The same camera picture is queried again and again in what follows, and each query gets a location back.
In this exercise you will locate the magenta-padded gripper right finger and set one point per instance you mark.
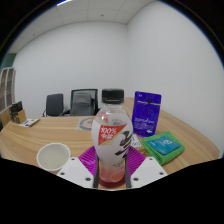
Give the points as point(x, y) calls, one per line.
point(148, 170)

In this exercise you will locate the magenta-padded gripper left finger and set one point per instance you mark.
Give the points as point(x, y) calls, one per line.
point(76, 171)

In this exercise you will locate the clear black-capped drink bottle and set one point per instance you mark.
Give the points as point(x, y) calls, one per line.
point(111, 133)

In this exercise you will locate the green folded cloth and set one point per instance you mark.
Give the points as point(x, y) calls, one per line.
point(166, 156)

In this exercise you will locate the white paper cup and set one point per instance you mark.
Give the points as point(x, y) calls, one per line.
point(53, 158)

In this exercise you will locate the blue flat packet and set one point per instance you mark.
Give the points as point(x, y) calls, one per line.
point(163, 144)

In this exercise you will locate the paper sheet with round print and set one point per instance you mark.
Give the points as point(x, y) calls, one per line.
point(85, 124)

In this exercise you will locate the purple stand-up pouch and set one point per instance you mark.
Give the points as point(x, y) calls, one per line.
point(146, 113)

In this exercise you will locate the white and green leaflet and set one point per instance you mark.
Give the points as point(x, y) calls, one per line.
point(29, 122)

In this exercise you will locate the grey mesh office chair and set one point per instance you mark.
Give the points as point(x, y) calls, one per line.
point(82, 103)

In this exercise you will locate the dark office chair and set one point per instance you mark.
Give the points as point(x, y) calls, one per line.
point(55, 104)

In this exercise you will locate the flat black cardboard box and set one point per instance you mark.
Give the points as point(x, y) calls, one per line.
point(16, 107)

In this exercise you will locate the ceiling light panel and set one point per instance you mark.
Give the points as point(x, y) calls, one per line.
point(64, 2)

